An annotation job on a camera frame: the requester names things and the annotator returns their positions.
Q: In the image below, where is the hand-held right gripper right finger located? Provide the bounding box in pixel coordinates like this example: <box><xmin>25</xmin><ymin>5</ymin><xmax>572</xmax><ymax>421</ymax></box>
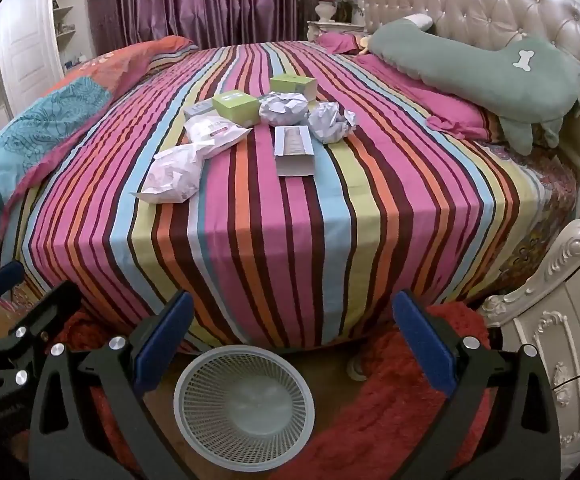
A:
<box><xmin>391</xmin><ymin>290</ymin><xmax>563</xmax><ymax>480</ymax></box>

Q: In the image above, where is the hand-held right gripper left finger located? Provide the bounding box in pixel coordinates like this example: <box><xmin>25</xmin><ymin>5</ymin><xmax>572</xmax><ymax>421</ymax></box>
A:
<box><xmin>29</xmin><ymin>290</ymin><xmax>196</xmax><ymax>480</ymax></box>

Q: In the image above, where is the white mesh plastic basket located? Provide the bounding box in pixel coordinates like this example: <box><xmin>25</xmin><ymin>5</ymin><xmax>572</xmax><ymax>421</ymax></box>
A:
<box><xmin>174</xmin><ymin>345</ymin><xmax>316</xmax><ymax>472</ymax></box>

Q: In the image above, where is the white plastic packet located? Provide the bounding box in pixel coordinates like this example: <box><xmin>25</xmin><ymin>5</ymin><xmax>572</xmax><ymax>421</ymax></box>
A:
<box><xmin>130</xmin><ymin>142</ymin><xmax>217</xmax><ymax>205</ymax></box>

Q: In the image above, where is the white packet with pink label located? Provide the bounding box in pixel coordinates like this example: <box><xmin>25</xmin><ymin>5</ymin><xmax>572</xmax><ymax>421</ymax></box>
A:
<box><xmin>184</xmin><ymin>115</ymin><xmax>254</xmax><ymax>157</ymax></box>

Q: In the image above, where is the white paper ball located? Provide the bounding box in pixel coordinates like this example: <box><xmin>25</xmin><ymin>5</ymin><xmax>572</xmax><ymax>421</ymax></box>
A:
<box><xmin>307</xmin><ymin>102</ymin><xmax>358</xmax><ymax>145</ymax></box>
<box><xmin>259</xmin><ymin>91</ymin><xmax>310</xmax><ymax>126</ymax></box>

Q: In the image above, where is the green cardboard box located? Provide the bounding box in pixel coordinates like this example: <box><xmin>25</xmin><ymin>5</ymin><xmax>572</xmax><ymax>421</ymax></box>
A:
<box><xmin>270</xmin><ymin>74</ymin><xmax>317</xmax><ymax>102</ymax></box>
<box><xmin>212</xmin><ymin>91</ymin><xmax>261</xmax><ymax>126</ymax></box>

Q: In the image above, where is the white bed leg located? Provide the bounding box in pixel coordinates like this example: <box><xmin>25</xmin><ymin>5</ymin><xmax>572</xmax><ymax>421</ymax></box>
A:
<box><xmin>347</xmin><ymin>345</ymin><xmax>372</xmax><ymax>380</ymax></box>

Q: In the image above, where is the red shaggy rug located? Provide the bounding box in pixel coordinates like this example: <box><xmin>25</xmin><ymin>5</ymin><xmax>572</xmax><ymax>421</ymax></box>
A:
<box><xmin>15</xmin><ymin>301</ymin><xmax>506</xmax><ymax>480</ymax></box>

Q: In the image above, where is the cream ornate nightstand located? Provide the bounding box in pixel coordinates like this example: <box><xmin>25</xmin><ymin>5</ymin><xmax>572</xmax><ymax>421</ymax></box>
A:
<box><xmin>477</xmin><ymin>200</ymin><xmax>580</xmax><ymax>480</ymax></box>

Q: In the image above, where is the striped colourful bedsheet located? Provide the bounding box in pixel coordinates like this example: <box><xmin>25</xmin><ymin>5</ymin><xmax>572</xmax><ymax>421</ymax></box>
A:
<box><xmin>0</xmin><ymin>40</ymin><xmax>537</xmax><ymax>357</ymax></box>

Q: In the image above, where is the orange and teal quilt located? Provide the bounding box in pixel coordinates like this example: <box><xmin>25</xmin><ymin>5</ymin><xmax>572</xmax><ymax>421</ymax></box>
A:
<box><xmin>0</xmin><ymin>35</ymin><xmax>197</xmax><ymax>254</ymax></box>

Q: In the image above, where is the brown patterned mattress cover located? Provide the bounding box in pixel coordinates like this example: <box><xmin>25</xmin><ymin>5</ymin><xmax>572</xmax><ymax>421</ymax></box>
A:
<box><xmin>480</xmin><ymin>140</ymin><xmax>579</xmax><ymax>303</ymax></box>

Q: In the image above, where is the beige cardboard box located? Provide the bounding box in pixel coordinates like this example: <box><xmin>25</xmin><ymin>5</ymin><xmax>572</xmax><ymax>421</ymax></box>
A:
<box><xmin>273</xmin><ymin>125</ymin><xmax>317</xmax><ymax>178</ymax></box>

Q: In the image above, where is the white wardrobe door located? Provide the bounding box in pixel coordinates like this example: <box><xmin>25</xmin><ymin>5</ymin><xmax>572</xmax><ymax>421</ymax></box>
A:
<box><xmin>0</xmin><ymin>0</ymin><xmax>67</xmax><ymax>112</ymax></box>

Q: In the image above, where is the small grey box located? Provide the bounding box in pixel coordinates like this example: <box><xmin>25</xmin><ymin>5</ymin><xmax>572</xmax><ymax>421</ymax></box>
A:
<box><xmin>183</xmin><ymin>100</ymin><xmax>221</xmax><ymax>121</ymax></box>

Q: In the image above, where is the green dog-shaped pillow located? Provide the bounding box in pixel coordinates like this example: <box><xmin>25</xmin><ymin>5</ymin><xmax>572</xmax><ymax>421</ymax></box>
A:
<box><xmin>367</xmin><ymin>14</ymin><xmax>580</xmax><ymax>156</ymax></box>

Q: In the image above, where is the small pink pillow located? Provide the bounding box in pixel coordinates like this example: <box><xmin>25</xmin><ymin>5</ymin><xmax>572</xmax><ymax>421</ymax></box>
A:
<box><xmin>317</xmin><ymin>31</ymin><xmax>371</xmax><ymax>56</ymax></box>

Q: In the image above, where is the cream ornate bedside table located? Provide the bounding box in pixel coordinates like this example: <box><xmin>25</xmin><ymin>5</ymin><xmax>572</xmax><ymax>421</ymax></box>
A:
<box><xmin>306</xmin><ymin>20</ymin><xmax>367</xmax><ymax>44</ymax></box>

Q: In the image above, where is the purple curtain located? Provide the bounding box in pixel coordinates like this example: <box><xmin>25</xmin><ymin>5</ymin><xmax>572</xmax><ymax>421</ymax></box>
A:
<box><xmin>87</xmin><ymin>0</ymin><xmax>312</xmax><ymax>57</ymax></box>

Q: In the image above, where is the cream tufted headboard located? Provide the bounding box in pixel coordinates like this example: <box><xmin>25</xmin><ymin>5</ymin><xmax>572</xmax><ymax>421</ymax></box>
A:
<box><xmin>362</xmin><ymin>0</ymin><xmax>580</xmax><ymax>126</ymax></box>

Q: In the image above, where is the white wall shelf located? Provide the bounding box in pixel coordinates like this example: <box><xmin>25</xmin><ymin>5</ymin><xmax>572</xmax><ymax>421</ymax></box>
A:
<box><xmin>51</xmin><ymin>0</ymin><xmax>97</xmax><ymax>72</ymax></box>

